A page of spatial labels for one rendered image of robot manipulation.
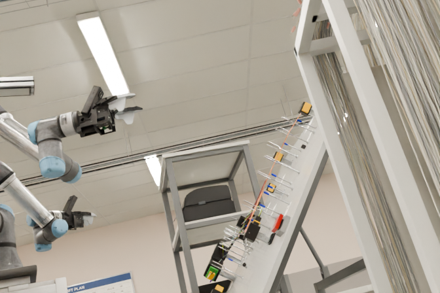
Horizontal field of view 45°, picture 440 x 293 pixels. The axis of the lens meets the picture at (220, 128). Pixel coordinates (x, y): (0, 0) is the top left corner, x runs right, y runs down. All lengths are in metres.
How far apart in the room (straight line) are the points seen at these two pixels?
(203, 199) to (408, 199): 2.16
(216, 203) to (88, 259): 6.91
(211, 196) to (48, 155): 1.45
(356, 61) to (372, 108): 0.10
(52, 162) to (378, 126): 1.08
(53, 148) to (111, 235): 8.06
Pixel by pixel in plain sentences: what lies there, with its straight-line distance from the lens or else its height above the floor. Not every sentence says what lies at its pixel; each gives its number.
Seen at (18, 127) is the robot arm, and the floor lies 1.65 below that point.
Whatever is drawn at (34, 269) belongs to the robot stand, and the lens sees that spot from 1.79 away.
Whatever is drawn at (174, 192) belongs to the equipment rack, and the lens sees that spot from 2.91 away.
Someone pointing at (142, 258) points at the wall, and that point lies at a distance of 9.58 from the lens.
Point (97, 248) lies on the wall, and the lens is 9.77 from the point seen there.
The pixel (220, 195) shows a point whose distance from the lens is 3.02.
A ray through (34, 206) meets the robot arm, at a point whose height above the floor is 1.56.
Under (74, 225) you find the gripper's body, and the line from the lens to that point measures 2.76.
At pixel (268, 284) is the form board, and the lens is 1.60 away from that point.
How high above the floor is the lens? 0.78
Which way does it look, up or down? 22 degrees up
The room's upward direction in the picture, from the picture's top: 14 degrees counter-clockwise
